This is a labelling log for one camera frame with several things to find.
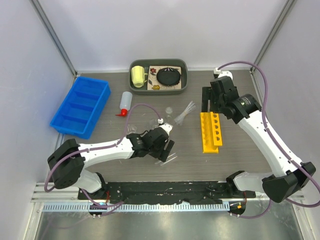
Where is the yellow test tube rack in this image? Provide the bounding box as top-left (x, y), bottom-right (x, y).
top-left (200, 112), bottom-right (223, 154)

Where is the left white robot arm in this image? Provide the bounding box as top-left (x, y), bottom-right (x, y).
top-left (47, 123), bottom-right (175, 200)

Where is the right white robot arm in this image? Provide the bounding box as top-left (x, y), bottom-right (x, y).
top-left (200, 76), bottom-right (316, 203)

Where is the small glass beaker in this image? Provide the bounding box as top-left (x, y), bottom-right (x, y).
top-left (148, 118), bottom-right (159, 130)

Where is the bundle of plastic pipettes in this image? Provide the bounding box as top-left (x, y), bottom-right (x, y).
top-left (174, 101), bottom-right (196, 126)

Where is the tiny glass beaker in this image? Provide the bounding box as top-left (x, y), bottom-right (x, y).
top-left (126, 124), bottom-right (138, 135)

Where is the small glass erlenmeyer flask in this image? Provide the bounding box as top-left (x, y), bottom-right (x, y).
top-left (165, 107), bottom-right (173, 120)

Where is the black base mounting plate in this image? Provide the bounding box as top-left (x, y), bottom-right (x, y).
top-left (89, 181), bottom-right (256, 205)

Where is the black round dish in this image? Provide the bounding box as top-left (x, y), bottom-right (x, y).
top-left (156, 67), bottom-right (181, 87)

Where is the white wash bottle red cap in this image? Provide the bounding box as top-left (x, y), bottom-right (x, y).
top-left (116, 91), bottom-right (133, 117)

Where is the floral coaster card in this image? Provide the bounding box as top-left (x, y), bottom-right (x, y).
top-left (147, 65), bottom-right (182, 91)

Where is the pale yellow mug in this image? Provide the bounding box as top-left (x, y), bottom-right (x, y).
top-left (131, 65), bottom-right (147, 88)

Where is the grey-green plastic tray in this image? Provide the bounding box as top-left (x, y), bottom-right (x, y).
top-left (128, 58), bottom-right (188, 95)

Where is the blue divided plastic bin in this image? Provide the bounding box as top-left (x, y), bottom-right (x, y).
top-left (50, 76), bottom-right (111, 140)

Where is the white slotted cable duct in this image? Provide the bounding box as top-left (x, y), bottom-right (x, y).
top-left (42, 201), bottom-right (230, 213)

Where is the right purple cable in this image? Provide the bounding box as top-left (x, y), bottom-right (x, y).
top-left (217, 60), bottom-right (320, 219)

